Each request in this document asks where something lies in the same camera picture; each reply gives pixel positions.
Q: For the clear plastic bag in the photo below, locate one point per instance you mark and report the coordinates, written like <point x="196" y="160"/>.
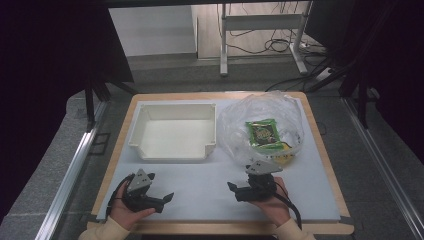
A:
<point x="240" y="116"/>

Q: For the black curtain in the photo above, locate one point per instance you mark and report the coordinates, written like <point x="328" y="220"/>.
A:
<point x="46" y="66"/>
<point x="393" y="66"/>

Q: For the metal floor rail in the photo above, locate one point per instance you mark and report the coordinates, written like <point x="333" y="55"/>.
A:
<point x="71" y="170"/>
<point x="383" y="166"/>

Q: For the green snack packet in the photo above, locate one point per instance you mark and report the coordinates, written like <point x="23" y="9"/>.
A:
<point x="264" y="133"/>

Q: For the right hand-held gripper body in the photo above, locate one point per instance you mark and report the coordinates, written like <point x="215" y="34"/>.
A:
<point x="261" y="188"/>

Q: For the black metal stand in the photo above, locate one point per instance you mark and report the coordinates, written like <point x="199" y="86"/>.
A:
<point x="93" y="96"/>
<point x="361" y="100"/>

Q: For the white cabinet panel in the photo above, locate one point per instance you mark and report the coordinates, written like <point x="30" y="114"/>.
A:
<point x="153" y="30"/>

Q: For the white table mat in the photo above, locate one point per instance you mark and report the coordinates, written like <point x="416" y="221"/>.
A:
<point x="200" y="186"/>

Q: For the white power strip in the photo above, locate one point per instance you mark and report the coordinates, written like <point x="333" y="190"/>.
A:
<point x="324" y="74"/>

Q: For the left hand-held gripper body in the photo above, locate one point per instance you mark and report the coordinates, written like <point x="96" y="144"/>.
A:
<point x="138" y="200"/>

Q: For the white plastic tray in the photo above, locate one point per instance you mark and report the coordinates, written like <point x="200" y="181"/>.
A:
<point x="175" y="136"/>

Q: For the person's left hand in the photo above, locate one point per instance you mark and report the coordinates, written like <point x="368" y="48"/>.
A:
<point x="125" y="215"/>

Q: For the person's right hand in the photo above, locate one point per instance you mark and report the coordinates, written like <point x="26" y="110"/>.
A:
<point x="278" y="208"/>

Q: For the white metal desk frame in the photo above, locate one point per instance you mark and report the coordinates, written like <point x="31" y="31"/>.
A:
<point x="261" y="21"/>

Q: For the yellow snack packet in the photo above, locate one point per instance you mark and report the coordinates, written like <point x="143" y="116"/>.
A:
<point x="285" y="156"/>

